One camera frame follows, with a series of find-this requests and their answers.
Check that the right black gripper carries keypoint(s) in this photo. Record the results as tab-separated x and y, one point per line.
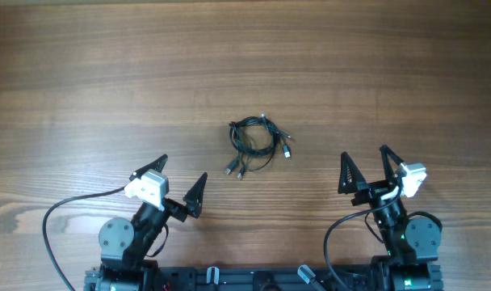
375	189

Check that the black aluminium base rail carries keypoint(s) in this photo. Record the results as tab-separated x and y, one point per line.
356	277

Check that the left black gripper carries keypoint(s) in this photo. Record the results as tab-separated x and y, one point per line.
192	200

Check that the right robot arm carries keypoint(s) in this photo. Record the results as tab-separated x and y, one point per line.
411	239

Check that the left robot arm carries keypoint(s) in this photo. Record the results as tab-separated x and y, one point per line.
126	263

